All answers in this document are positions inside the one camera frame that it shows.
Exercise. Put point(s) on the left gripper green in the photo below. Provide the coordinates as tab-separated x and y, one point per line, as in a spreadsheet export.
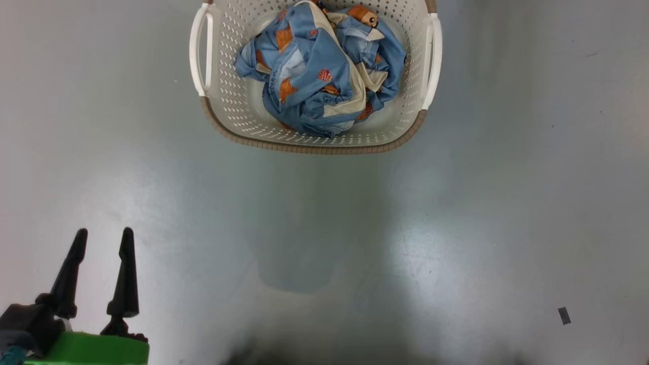
91	350

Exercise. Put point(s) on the blue bear-print garment cream lining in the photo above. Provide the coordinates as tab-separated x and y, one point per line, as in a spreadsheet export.
314	56

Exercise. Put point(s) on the cream laundry basket brown rim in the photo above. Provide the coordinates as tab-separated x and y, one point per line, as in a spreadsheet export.
233	101

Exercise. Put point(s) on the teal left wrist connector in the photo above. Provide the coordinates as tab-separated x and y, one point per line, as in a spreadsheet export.
12	355

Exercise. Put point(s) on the dark tape piece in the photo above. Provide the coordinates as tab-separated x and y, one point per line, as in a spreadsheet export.
564	315

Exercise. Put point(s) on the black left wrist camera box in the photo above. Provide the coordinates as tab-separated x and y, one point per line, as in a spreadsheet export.
25	324

